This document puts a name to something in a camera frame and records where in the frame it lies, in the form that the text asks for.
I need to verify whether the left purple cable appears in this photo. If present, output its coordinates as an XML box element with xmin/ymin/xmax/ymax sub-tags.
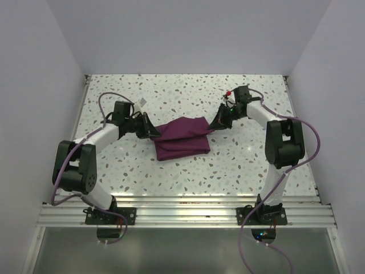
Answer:
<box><xmin>50</xmin><ymin>92</ymin><xmax>135</xmax><ymax>245</ymax></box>

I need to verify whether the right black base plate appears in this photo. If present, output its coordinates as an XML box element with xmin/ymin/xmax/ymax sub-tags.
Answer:
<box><xmin>236</xmin><ymin>203</ymin><xmax>288</xmax><ymax>225</ymax></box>

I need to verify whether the purple surgical cloth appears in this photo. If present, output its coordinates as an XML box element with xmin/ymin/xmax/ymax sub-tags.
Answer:
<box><xmin>151</xmin><ymin>117</ymin><xmax>211</xmax><ymax>161</ymax></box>

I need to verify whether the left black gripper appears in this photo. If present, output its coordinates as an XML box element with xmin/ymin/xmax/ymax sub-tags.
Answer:
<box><xmin>125</xmin><ymin>112</ymin><xmax>161</xmax><ymax>139</ymax></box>

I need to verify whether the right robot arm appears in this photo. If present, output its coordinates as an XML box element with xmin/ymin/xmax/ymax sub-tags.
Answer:
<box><xmin>208</xmin><ymin>86</ymin><xmax>305</xmax><ymax>225</ymax></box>

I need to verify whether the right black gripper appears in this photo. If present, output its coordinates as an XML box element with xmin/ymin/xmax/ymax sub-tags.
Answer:
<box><xmin>208</xmin><ymin>103</ymin><xmax>245</xmax><ymax>131</ymax></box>

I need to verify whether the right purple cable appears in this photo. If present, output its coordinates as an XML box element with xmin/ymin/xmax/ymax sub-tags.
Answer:
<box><xmin>238</xmin><ymin>87</ymin><xmax>322</xmax><ymax>274</ymax></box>

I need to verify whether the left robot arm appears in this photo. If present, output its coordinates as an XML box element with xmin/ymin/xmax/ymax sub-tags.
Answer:
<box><xmin>51</xmin><ymin>101</ymin><xmax>161</xmax><ymax>224</ymax></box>

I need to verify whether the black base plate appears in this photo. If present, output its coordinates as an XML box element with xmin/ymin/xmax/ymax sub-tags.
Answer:
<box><xmin>83</xmin><ymin>207</ymin><xmax>137</xmax><ymax>225</ymax></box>
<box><xmin>236</xmin><ymin>203</ymin><xmax>288</xmax><ymax>225</ymax></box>

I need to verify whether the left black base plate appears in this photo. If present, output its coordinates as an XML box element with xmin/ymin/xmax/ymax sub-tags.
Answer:
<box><xmin>83</xmin><ymin>207</ymin><xmax>137</xmax><ymax>225</ymax></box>

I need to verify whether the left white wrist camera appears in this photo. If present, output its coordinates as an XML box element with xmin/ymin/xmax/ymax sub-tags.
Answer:
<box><xmin>135</xmin><ymin>98</ymin><xmax>147</xmax><ymax>112</ymax></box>

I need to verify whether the purple cable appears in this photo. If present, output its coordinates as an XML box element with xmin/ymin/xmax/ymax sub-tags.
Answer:
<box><xmin>238</xmin><ymin>87</ymin><xmax>322</xmax><ymax>274</ymax></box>
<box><xmin>50</xmin><ymin>92</ymin><xmax>135</xmax><ymax>245</ymax></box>

